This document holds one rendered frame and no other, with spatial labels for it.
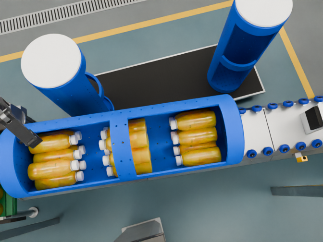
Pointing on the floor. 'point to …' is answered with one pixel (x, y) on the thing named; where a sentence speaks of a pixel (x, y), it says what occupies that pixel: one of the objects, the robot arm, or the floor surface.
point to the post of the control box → (27, 228)
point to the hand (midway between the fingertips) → (18, 124)
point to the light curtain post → (299, 190)
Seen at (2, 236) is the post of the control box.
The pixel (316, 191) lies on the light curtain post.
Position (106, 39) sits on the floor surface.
